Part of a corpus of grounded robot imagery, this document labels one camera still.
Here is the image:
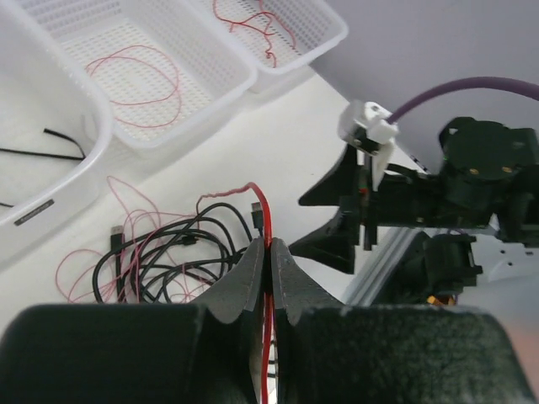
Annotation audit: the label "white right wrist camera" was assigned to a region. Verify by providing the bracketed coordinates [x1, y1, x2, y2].
[338, 100, 399, 191]

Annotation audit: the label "thin red wires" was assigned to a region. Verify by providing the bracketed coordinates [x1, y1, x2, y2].
[55, 175, 266, 304]

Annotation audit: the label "thin red wire in basket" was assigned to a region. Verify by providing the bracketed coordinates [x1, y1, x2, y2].
[83, 45, 181, 130]

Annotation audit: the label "white perforated right basket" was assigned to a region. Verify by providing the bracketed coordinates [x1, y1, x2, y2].
[193, 1, 349, 93]

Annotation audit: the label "black cable in tub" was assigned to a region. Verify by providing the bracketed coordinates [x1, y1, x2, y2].
[0, 129, 88, 207]

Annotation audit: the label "white perforated basket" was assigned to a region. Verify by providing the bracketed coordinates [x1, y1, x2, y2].
[17, 1, 257, 152]
[193, 1, 349, 93]

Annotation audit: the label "thick red wire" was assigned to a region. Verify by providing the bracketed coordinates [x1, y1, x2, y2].
[212, 0, 298, 68]
[196, 181, 275, 404]

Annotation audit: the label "white perforated middle basket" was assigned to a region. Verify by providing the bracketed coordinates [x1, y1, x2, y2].
[17, 1, 257, 152]

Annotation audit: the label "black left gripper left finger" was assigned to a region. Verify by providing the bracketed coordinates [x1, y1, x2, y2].
[1, 239, 264, 403]

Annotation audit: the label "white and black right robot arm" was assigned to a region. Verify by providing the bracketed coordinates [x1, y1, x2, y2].
[290, 117, 538, 304]

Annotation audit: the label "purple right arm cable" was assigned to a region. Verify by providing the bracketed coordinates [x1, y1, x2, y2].
[389, 77, 539, 125]

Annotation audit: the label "aluminium mounting rail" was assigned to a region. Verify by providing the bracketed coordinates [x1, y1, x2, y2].
[342, 228, 420, 306]

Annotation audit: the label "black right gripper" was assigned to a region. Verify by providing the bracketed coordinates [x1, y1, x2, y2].
[290, 146, 438, 274]

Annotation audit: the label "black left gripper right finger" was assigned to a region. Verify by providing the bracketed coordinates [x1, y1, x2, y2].
[271, 238, 535, 403]

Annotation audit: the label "white solid plastic tub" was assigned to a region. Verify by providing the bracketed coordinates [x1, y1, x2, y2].
[1, 1, 113, 234]

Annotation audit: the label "black USB cables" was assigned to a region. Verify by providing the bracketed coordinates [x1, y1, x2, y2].
[93, 201, 266, 304]

